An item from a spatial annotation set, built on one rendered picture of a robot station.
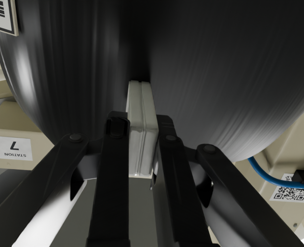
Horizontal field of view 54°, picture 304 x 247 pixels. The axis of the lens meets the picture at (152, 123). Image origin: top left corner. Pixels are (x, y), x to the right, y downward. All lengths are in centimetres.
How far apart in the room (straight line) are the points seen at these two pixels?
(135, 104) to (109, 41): 5
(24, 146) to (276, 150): 63
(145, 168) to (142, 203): 313
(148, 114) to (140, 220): 300
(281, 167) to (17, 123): 66
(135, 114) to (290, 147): 43
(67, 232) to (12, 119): 225
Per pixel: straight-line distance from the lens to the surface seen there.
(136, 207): 325
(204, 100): 22
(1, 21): 22
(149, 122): 15
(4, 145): 90
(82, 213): 317
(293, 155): 57
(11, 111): 92
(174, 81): 21
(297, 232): 134
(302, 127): 54
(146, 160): 16
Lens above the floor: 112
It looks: 35 degrees up
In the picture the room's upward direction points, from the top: 170 degrees counter-clockwise
